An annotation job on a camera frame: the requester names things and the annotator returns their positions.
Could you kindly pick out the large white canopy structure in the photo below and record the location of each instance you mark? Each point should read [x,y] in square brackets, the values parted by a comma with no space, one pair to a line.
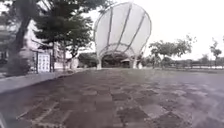
[123,30]

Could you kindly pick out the chequered stone paved path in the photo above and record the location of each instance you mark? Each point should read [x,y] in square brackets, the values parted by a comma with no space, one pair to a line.
[133,96]

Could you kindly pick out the spreading leafy tree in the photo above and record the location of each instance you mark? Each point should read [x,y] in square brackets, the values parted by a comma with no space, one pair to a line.
[170,48]

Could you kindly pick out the dark conifer tree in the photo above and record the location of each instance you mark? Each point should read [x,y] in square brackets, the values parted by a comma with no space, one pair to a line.
[63,26]

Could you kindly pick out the white notice board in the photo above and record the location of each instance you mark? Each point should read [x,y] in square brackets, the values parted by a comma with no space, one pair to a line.
[43,62]

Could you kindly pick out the distant hedge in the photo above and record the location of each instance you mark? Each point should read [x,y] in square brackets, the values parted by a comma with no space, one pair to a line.
[190,64]

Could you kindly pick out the pale building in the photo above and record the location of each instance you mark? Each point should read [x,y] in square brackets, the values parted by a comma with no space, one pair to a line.
[32,37]

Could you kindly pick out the pale concrete kerb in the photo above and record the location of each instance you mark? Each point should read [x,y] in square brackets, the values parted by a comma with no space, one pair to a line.
[20,82]

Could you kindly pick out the thick dark tree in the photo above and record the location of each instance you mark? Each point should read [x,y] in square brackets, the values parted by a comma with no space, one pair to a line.
[21,38]

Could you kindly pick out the small slim tree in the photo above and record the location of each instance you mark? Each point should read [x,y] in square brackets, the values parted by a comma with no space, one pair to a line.
[216,52]

